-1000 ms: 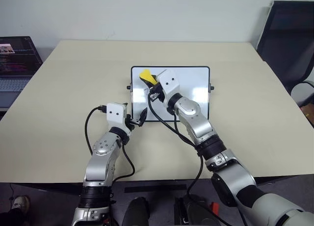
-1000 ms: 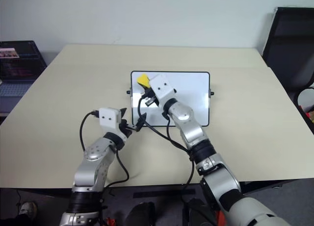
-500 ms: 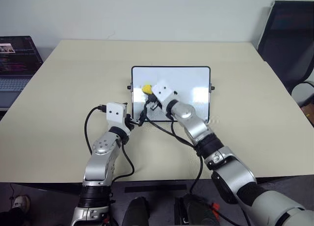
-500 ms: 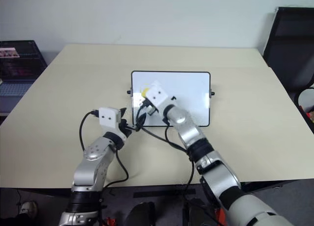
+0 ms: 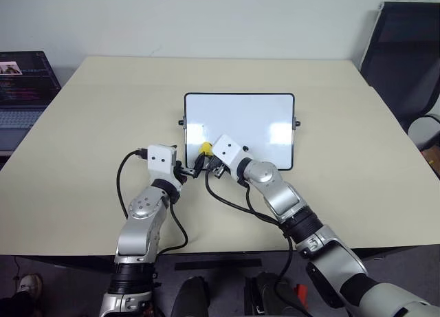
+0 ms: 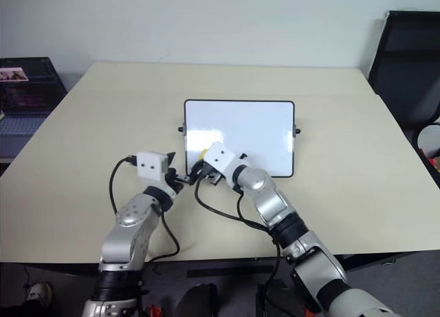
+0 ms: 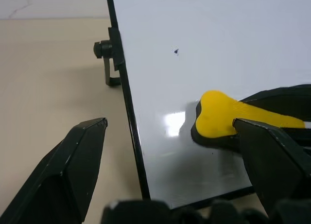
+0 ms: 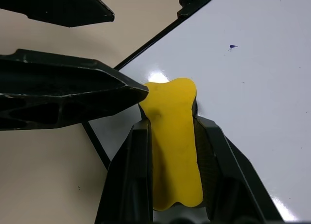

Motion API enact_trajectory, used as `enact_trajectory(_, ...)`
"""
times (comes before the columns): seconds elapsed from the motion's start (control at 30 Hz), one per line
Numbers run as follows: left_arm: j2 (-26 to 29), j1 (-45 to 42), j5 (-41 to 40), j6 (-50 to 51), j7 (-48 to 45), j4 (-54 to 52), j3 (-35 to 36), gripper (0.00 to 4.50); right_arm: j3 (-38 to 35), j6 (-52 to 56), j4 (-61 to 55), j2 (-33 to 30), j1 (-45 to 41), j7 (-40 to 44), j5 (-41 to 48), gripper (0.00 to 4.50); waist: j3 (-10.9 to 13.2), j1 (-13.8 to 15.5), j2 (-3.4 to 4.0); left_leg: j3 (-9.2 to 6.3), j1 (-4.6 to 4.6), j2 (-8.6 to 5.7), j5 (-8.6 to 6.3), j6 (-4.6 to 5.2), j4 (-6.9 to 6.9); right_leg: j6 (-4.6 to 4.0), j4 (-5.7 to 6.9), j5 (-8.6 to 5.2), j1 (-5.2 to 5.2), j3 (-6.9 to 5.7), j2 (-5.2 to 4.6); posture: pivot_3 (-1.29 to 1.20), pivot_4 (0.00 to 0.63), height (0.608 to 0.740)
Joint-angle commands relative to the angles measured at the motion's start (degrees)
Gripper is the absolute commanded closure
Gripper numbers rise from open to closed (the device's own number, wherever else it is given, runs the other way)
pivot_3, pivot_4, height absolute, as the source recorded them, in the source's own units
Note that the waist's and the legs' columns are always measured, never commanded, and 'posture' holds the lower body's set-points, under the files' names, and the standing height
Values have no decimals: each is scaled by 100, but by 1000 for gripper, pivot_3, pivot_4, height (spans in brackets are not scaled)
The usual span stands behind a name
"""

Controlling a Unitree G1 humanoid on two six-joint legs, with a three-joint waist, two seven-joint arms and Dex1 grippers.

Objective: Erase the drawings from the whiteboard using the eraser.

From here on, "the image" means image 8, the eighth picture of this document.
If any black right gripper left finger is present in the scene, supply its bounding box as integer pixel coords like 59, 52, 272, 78
94, 119, 154, 224

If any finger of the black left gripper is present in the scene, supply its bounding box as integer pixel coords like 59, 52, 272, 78
0, 48, 150, 132
0, 0, 115, 28

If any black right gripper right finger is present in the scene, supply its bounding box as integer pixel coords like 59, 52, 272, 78
193, 116, 285, 224

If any yellow bone-shaped whiteboard eraser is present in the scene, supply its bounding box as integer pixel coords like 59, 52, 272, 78
138, 77, 204, 212

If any black whiteboard clamp with knob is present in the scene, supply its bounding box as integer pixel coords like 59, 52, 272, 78
176, 0, 225, 19

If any white whiteboard with black frame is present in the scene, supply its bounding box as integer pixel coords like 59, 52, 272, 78
82, 0, 311, 224

